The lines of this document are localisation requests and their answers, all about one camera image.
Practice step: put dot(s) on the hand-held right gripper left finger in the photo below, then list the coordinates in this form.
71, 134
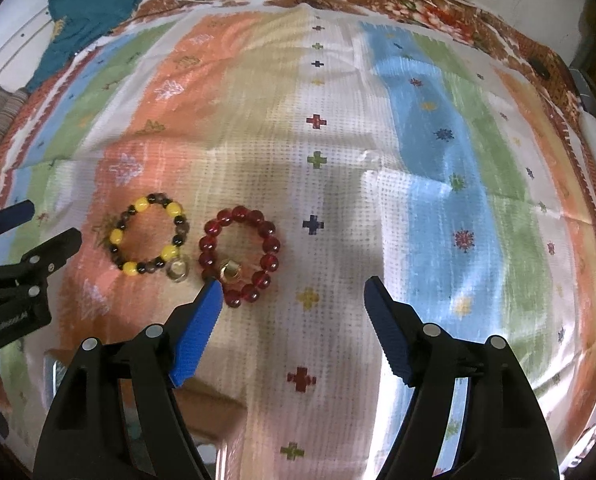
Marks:
198, 330

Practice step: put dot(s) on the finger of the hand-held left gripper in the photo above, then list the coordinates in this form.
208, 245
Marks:
13, 212
60, 245

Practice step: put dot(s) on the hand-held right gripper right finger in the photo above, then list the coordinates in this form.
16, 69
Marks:
390, 330

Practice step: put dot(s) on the rectangular metal tin box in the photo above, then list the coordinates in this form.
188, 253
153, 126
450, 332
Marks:
218, 420

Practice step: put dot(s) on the white headboard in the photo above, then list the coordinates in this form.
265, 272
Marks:
8, 50

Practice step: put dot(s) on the colourful striped cloth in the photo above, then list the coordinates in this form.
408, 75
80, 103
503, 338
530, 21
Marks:
428, 160

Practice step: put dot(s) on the teal shirt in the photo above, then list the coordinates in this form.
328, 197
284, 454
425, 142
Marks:
88, 5

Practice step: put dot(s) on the grey box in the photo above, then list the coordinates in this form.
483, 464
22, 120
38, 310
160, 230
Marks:
585, 90

